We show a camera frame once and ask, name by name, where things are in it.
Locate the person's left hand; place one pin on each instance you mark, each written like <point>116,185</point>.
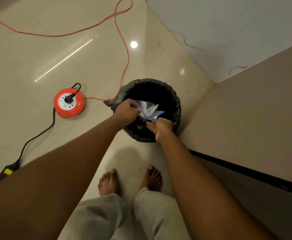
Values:
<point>125,112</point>

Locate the person's right hand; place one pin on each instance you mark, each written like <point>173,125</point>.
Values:
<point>163,128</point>

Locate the person's right thumb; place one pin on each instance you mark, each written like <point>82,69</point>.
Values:
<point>151,126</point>

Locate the person's left fingers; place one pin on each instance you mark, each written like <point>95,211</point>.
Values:
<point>135,109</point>

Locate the clear plastic bag blue edge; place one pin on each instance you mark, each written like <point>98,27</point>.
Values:
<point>148,109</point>

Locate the person's left forearm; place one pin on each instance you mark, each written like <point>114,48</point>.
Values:
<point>48,182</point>

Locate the person's right forearm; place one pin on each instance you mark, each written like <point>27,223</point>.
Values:
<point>201,192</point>

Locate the food scraps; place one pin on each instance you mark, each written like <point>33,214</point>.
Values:
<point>140,126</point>

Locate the black bin with black liner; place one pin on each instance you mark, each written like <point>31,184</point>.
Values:
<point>161,93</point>

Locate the person's right foot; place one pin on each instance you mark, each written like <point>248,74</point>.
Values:
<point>152,178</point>

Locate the person's foot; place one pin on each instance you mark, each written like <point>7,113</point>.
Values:
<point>152,178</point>
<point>109,182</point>

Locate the round orange extension socket reel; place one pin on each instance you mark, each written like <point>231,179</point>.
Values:
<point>72,107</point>

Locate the black plug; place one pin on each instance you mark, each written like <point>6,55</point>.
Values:
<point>69,97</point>

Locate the person's left foot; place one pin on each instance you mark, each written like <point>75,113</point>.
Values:
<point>109,182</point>

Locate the light grey trousers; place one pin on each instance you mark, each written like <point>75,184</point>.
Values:
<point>156,214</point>

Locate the black skirting strip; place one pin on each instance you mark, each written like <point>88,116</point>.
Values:
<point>248,173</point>

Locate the black adapter with yellow label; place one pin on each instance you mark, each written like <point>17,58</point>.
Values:
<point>3,174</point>

